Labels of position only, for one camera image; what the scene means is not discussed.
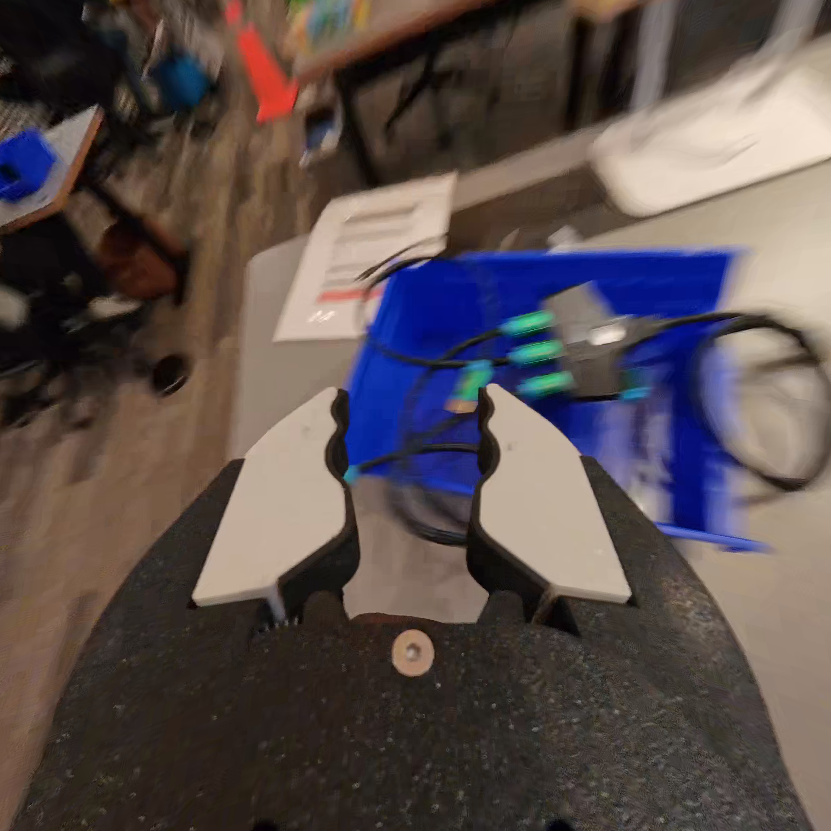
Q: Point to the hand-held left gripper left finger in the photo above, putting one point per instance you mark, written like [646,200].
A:
[279,506]

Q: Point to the white paper sheet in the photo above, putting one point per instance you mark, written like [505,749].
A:
[383,221]

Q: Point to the blue chair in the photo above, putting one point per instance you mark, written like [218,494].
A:
[182,84]

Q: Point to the long wooden table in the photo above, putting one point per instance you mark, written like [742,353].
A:
[389,32]

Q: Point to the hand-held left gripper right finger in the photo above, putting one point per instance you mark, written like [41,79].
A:
[545,513]

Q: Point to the blue plastic bin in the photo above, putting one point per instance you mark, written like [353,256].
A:
[441,305]

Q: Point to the orange cone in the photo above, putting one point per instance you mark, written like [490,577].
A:
[266,84]

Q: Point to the wooden side table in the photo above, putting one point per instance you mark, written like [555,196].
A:
[71,149]

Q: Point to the small blue bin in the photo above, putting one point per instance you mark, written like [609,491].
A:
[26,162]

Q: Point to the black office chair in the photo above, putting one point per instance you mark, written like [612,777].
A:
[39,324]

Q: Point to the black hdmi switch box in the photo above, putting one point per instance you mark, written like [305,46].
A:
[594,363]

